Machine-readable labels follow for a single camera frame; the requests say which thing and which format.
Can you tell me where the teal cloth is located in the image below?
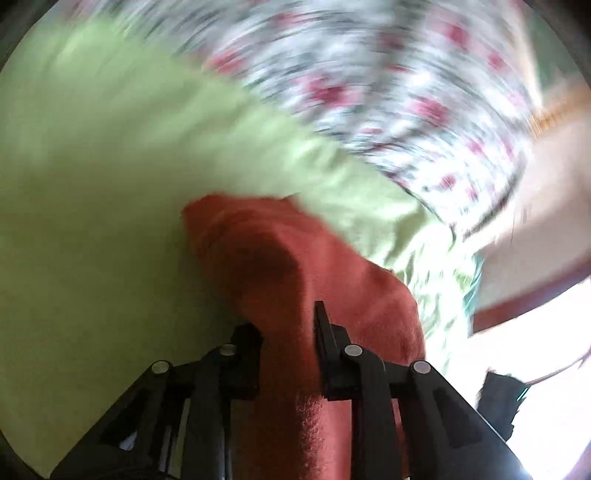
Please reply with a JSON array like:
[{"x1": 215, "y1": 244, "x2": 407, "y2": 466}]
[{"x1": 464, "y1": 256, "x2": 485, "y2": 319}]

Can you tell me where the green bed sheet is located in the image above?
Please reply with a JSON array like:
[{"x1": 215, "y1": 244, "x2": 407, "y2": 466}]
[{"x1": 0, "y1": 18, "x2": 483, "y2": 476}]

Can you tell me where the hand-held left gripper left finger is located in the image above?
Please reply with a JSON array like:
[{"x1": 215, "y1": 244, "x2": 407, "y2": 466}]
[{"x1": 48, "y1": 323, "x2": 264, "y2": 480}]

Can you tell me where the thin black cable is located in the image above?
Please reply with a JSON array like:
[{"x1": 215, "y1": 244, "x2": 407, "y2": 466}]
[{"x1": 526, "y1": 348, "x2": 591, "y2": 386}]

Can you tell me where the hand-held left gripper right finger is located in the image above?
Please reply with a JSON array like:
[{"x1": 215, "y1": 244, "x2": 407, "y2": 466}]
[{"x1": 314, "y1": 301, "x2": 525, "y2": 480}]

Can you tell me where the white pink floral quilt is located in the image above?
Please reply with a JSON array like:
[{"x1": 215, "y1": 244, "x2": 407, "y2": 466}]
[{"x1": 171, "y1": 0, "x2": 543, "y2": 232}]

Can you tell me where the red knit sweater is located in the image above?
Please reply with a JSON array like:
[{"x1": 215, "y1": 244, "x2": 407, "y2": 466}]
[{"x1": 181, "y1": 193, "x2": 426, "y2": 480}]

